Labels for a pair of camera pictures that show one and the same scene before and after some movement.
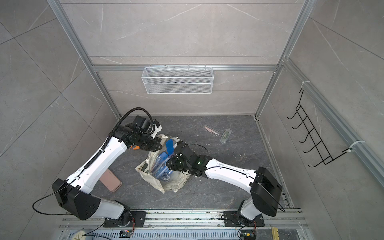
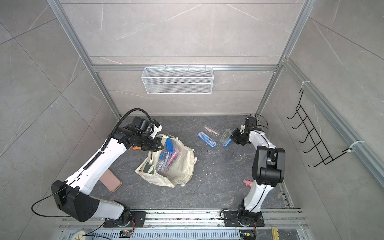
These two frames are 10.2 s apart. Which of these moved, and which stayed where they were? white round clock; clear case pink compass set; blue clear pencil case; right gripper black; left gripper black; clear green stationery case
Moved: right gripper black; blue clear pencil case
Stayed: left gripper black; white round clock; clear green stationery case; clear case pink compass set
